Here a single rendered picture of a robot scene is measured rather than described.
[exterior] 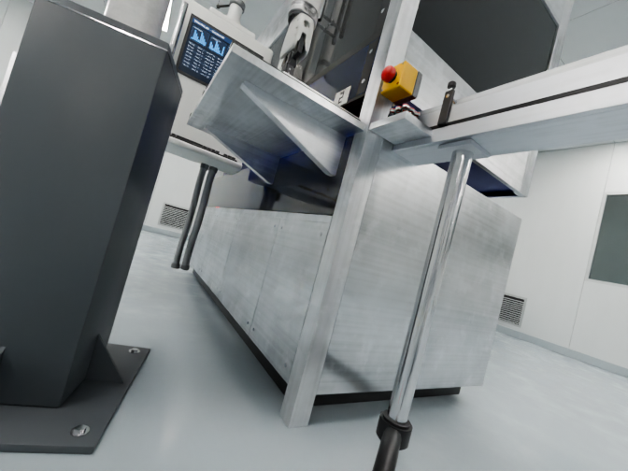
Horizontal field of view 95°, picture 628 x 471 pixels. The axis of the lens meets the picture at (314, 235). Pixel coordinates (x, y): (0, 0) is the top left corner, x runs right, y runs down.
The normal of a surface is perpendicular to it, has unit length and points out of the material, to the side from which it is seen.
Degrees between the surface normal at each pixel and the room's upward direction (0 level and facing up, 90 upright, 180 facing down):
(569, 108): 90
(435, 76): 90
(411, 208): 90
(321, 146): 90
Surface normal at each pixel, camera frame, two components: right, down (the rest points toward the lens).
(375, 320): 0.51, 0.10
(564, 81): -0.82, -0.25
